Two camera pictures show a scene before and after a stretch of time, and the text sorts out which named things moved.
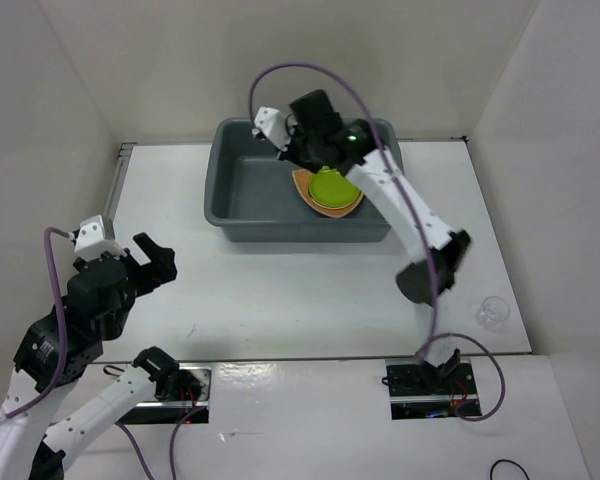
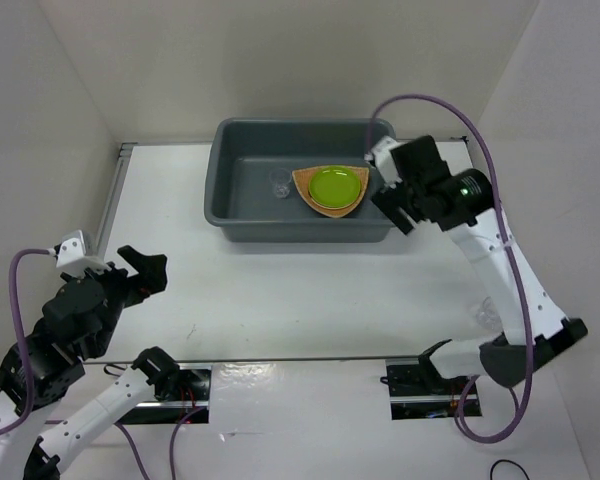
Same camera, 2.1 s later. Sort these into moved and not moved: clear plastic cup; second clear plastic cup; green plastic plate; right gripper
Moved: right gripper; clear plastic cup
Not moved: second clear plastic cup; green plastic plate
